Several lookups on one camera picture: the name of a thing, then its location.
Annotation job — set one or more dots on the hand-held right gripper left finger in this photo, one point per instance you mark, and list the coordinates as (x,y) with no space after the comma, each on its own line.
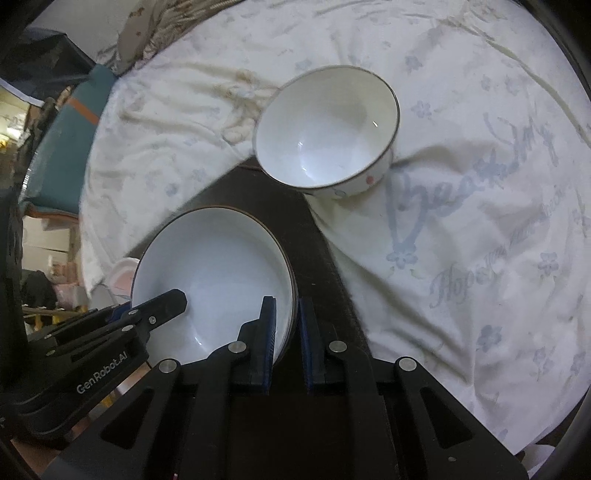
(269,344)

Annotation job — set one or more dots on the pink strawberry plate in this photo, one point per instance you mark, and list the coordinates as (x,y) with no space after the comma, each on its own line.
(122,277)

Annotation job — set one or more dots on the crumpled beige blanket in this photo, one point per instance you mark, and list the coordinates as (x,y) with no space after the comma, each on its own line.
(157,27)

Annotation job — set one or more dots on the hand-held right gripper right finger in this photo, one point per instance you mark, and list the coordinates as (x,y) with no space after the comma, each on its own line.
(310,346)

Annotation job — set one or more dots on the large white bowl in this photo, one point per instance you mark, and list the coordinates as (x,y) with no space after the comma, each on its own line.
(293,295)

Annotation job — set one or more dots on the teal padded bed rail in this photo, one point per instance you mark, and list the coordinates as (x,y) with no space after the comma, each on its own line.
(64,147)

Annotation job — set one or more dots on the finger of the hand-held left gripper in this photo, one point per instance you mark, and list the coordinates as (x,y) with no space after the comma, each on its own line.
(119,314)
(161,307)

